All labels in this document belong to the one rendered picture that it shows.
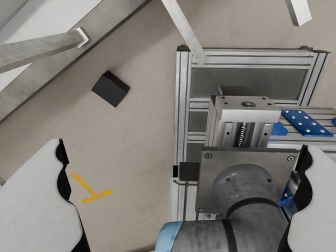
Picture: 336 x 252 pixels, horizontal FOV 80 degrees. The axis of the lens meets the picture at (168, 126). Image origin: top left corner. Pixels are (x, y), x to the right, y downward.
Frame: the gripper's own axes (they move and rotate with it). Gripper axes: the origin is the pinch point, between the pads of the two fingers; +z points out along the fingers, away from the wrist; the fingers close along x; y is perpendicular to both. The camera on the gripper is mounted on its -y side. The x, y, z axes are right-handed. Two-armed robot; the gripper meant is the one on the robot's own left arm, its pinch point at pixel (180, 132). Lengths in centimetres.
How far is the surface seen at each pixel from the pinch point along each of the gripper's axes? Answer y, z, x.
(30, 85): 18, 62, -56
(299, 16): -5, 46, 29
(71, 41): 1, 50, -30
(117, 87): 39, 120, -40
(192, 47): 2.4, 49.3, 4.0
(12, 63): 1.9, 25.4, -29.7
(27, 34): 1, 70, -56
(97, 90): 41, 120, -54
